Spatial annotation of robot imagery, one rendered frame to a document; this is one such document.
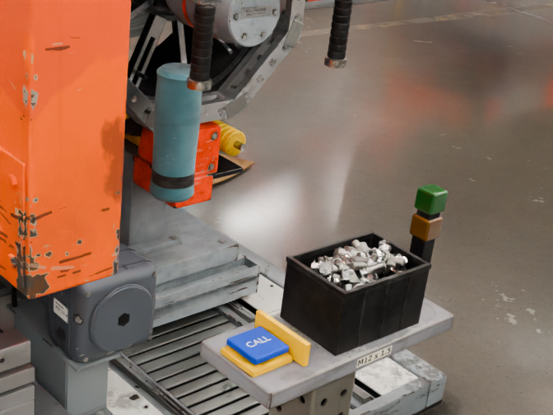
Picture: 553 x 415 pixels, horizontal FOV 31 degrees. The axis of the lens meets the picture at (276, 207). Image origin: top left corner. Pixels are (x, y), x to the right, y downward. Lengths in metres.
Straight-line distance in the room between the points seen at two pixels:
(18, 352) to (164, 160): 0.48
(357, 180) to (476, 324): 0.92
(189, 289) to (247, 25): 0.69
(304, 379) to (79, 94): 0.54
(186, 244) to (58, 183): 0.92
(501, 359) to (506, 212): 0.93
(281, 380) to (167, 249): 0.88
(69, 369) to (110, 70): 0.69
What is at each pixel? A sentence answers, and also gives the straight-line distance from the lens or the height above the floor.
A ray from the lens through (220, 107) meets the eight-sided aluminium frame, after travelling 2.13.
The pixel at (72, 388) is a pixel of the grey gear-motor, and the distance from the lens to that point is 1.98.
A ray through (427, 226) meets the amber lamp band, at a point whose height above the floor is 0.60.
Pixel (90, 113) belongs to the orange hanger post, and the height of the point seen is 0.80.
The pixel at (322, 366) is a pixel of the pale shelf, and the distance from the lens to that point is 1.57.
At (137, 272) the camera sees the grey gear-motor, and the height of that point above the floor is 0.40.
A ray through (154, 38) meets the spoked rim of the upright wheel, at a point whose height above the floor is 0.74.
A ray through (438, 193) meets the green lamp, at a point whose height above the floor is 0.66.
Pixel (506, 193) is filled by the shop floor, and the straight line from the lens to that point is 3.55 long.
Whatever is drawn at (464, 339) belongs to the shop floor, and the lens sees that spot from 2.61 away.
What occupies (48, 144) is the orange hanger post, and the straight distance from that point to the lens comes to 1.45.
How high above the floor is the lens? 1.31
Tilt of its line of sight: 25 degrees down
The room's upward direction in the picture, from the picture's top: 7 degrees clockwise
